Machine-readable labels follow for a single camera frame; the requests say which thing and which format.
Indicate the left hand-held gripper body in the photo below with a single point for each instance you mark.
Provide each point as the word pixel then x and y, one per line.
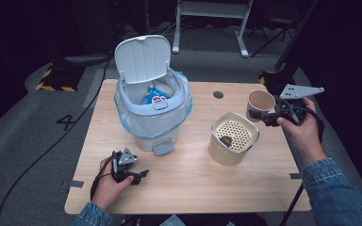
pixel 126 158

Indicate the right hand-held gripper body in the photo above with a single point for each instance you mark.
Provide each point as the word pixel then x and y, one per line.
pixel 297 91

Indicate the brown paper cup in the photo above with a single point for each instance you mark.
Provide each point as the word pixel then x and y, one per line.
pixel 260 100

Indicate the blue white snack packet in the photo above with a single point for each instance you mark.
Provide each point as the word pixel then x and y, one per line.
pixel 154 95

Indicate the white pedal trash can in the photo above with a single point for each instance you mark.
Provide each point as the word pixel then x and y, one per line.
pixel 143 59

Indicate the person's left hand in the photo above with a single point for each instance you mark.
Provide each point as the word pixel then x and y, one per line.
pixel 106 191

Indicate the person's right hand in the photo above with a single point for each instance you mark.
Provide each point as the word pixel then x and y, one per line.
pixel 308 138

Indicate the yellow black striped base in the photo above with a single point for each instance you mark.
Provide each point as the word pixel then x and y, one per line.
pixel 273 82
pixel 59 80

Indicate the dark clump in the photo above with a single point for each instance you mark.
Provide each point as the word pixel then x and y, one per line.
pixel 225 141

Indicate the dark round table grommet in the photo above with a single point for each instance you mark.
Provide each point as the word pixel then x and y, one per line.
pixel 218 94

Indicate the cream container with strainer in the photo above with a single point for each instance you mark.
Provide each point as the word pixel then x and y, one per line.
pixel 226 157

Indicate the person's legs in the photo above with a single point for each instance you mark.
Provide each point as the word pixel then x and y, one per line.
pixel 172 221

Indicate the grey tape strip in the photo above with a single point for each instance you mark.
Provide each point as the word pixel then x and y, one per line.
pixel 295 176
pixel 77 184

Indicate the black slanted pole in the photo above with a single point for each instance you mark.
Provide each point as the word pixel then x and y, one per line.
pixel 295 34

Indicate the black tripod stand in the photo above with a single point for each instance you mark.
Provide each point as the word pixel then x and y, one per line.
pixel 276 34

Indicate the translucent blue bin liner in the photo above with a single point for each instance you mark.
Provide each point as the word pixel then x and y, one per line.
pixel 186 103

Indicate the black stand leg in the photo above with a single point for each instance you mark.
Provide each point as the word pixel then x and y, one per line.
pixel 292 204

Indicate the white metal table frame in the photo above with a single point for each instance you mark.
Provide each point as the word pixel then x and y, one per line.
pixel 212 9

